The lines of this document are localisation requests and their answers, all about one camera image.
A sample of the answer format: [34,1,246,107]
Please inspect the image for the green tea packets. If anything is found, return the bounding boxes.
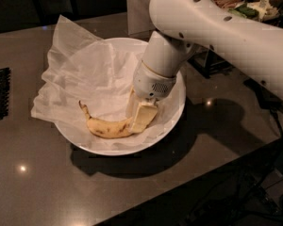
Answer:
[229,4,258,19]

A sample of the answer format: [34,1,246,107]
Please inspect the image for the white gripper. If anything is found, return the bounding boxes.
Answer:
[125,60,176,134]

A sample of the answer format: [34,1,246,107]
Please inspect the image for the black wire condiment rack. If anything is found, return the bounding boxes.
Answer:
[188,47,233,79]

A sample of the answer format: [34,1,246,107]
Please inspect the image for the white crumpled paper liner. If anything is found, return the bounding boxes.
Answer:
[31,16,186,155]

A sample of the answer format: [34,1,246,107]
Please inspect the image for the white round bowl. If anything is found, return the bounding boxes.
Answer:
[57,38,186,155]

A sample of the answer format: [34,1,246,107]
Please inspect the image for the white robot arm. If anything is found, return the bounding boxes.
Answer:
[133,0,283,101]

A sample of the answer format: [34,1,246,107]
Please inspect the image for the dark appliance in background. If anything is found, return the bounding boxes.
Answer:
[33,0,78,25]

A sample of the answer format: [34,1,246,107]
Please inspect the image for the yellow spotted banana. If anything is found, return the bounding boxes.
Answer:
[78,102,131,139]

